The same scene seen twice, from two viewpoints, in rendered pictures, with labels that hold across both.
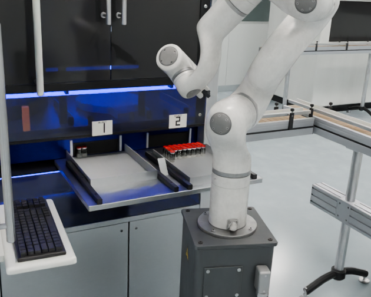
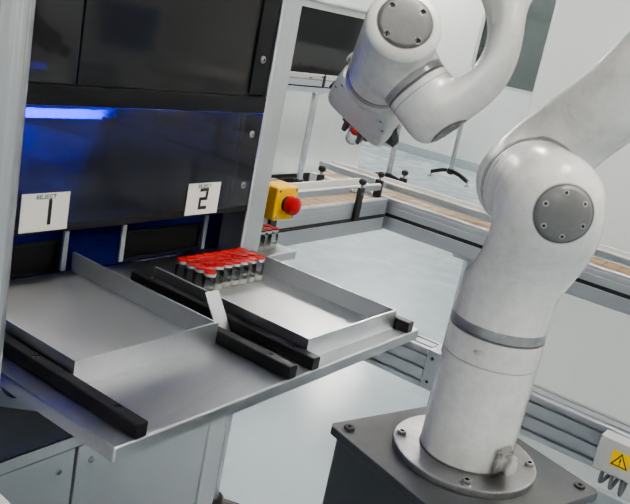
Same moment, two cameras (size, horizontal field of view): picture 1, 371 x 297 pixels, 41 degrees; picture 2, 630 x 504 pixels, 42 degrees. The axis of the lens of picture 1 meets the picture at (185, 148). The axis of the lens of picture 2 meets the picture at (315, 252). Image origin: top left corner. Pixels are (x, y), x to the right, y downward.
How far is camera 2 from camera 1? 92 cm
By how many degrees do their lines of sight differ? 27
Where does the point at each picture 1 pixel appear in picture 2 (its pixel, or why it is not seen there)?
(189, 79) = (462, 91)
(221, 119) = (571, 203)
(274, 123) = (334, 207)
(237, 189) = (530, 375)
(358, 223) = not seen: hidden behind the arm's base
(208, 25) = not seen: outside the picture
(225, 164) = (518, 314)
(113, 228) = (42, 470)
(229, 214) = (503, 436)
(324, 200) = (396, 353)
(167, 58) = (404, 27)
